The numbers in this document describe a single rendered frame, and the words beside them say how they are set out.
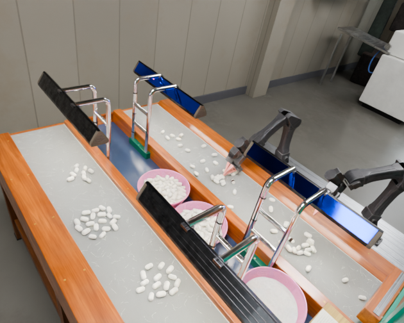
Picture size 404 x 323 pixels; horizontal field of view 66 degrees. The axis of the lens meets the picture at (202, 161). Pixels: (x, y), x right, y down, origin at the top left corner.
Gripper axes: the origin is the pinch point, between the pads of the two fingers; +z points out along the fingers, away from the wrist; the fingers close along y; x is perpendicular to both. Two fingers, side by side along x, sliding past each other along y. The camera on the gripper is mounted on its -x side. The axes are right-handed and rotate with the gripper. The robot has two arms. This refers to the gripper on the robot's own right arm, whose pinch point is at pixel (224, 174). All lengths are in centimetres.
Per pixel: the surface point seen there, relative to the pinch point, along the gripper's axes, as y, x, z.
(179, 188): -4.2, -17.3, 22.1
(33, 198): -30, -60, 68
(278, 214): 36.1, 4.9, -2.8
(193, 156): -22.9, -0.9, 3.9
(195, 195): 2.4, -11.6, 19.2
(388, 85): -53, 282, -277
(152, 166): -33.2, -10.3, 24.6
